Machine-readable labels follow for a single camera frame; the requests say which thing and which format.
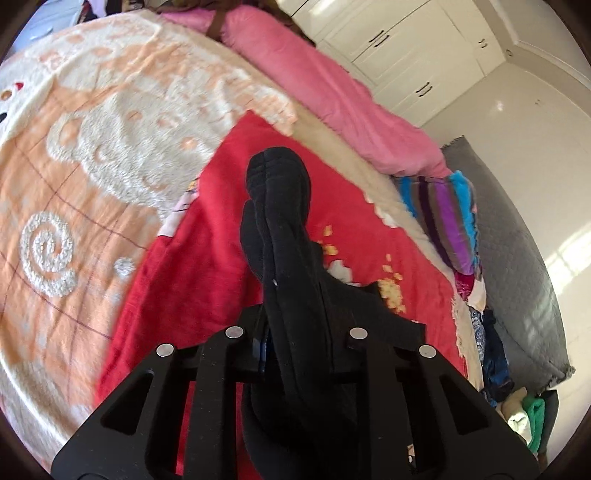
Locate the cream cloth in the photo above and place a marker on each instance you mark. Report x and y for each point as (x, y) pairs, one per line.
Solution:
(515, 410)

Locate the black sweater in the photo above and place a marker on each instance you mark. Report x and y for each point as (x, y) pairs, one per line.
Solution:
(286, 258)

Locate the magenta cloth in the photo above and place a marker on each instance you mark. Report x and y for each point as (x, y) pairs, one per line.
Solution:
(466, 284)

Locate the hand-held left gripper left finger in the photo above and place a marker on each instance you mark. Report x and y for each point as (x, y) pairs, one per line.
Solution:
(251, 344)

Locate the green cloth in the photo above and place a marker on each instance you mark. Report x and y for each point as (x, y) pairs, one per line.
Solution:
(535, 420)

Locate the white wardrobe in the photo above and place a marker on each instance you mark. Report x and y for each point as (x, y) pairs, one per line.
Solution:
(415, 50)

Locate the peach and white blanket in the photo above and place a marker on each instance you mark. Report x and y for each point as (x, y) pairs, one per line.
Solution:
(92, 184)

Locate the blue patterned clothing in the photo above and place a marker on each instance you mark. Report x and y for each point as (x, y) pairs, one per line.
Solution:
(491, 360)

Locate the grey padded headboard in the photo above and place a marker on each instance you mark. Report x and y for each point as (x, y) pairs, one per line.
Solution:
(512, 277)

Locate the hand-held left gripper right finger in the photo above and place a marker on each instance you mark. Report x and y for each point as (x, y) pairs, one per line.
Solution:
(371, 364)

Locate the red floral blanket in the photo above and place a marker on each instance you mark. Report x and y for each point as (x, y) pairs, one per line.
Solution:
(207, 258)

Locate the brown coat with fur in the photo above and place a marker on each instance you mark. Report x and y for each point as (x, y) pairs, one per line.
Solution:
(217, 23)

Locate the pink duvet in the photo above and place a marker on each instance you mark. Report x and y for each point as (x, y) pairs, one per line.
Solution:
(323, 87)

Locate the striped colourful pillow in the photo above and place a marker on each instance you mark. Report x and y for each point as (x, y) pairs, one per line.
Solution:
(443, 217)

